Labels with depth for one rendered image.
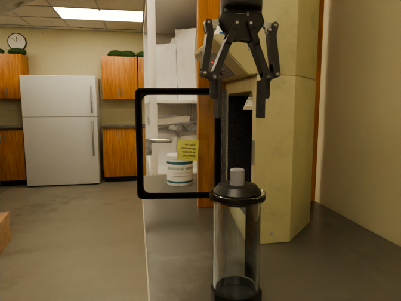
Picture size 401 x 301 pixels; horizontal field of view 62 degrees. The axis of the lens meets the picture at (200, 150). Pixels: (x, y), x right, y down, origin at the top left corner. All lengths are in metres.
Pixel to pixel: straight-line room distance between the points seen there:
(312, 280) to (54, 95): 5.38
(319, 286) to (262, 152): 0.36
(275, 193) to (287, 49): 0.39
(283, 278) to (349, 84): 0.75
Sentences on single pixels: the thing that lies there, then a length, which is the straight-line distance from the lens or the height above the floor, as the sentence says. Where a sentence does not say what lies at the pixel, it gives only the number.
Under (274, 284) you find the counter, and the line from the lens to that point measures 0.81.
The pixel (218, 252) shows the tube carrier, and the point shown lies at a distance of 0.66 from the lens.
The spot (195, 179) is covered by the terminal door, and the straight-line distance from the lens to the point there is 1.22.
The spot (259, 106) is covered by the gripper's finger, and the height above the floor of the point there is 1.33.
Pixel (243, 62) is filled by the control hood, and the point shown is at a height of 1.44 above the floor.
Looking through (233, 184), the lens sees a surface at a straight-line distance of 0.64.
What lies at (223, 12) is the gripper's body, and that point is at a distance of 0.63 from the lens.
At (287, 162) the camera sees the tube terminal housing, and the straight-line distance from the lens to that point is 0.96.
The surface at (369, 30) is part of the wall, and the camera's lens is 1.27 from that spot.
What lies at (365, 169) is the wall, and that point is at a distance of 1.24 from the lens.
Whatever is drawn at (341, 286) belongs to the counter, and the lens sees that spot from 0.84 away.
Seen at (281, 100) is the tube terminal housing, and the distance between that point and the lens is 0.94.
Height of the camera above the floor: 1.33
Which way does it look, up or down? 8 degrees down
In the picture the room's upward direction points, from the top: straight up
